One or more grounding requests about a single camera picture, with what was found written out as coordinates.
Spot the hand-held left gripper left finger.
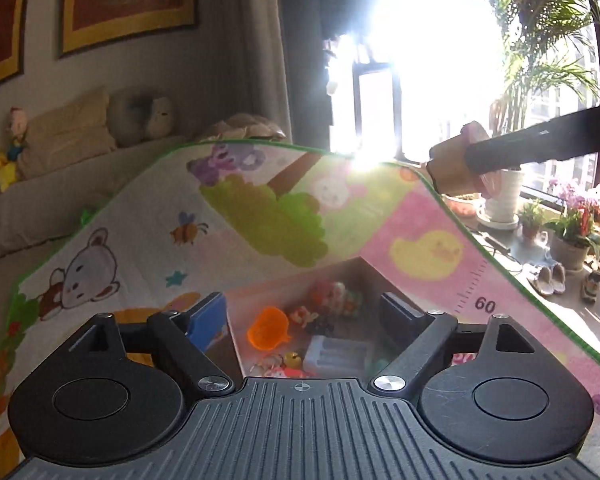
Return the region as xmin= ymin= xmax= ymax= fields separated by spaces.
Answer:
xmin=69 ymin=292 xmax=235 ymax=393

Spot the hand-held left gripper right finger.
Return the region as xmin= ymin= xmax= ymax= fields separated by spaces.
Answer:
xmin=372 ymin=292 xmax=535 ymax=393

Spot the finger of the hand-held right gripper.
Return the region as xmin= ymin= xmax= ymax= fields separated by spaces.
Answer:
xmin=467 ymin=105 xmax=600 ymax=172

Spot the orange plastic cup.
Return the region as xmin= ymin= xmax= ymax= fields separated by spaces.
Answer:
xmin=246 ymin=306 xmax=291 ymax=353

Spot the pink cardboard box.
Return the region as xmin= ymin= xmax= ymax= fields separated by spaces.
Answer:
xmin=224 ymin=255 xmax=433 ymax=378

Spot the white plastic tray toy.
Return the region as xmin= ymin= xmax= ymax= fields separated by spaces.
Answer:
xmin=304 ymin=336 xmax=376 ymax=376

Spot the pink round face toy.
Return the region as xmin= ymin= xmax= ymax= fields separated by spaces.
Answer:
xmin=310 ymin=280 xmax=363 ymax=318

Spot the red and white toy figurine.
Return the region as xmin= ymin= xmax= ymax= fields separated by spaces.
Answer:
xmin=290 ymin=307 xmax=336 ymax=338

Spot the brown and cream pudding toy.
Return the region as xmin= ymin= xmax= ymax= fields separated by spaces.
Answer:
xmin=425 ymin=121 xmax=503 ymax=198

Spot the white plant pot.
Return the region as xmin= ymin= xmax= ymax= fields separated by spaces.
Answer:
xmin=477 ymin=167 xmax=526 ymax=231

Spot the small green potted plant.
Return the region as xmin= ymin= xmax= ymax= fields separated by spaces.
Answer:
xmin=520 ymin=200 xmax=547 ymax=241

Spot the colourful cartoon play mat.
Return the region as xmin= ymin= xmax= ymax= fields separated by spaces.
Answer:
xmin=0 ymin=140 xmax=600 ymax=480

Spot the pink flowering potted plant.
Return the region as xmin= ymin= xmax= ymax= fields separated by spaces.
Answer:
xmin=550 ymin=182 xmax=600 ymax=271

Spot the palm plant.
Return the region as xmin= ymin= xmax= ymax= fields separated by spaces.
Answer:
xmin=480 ymin=0 xmax=600 ymax=136

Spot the pair of grey shoes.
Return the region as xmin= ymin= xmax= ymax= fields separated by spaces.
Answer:
xmin=527 ymin=262 xmax=568 ymax=296

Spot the grey sofa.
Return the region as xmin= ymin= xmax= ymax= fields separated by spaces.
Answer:
xmin=0 ymin=135 xmax=191 ymax=263

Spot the beige patterned cushion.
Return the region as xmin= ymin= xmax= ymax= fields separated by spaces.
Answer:
xmin=195 ymin=112 xmax=286 ymax=142

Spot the white plush bear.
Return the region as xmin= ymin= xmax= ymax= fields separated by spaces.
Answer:
xmin=147 ymin=96 xmax=176 ymax=138

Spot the beige pillow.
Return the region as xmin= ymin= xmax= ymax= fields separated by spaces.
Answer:
xmin=17 ymin=87 xmax=116 ymax=178

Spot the grey curtain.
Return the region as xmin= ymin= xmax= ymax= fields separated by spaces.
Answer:
xmin=275 ymin=0 xmax=331 ymax=146

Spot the cartoon boy doll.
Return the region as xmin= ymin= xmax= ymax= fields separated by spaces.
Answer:
xmin=5 ymin=106 xmax=28 ymax=161

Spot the wide framed wall picture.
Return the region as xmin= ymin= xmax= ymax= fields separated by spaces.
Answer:
xmin=57 ymin=0 xmax=198 ymax=58

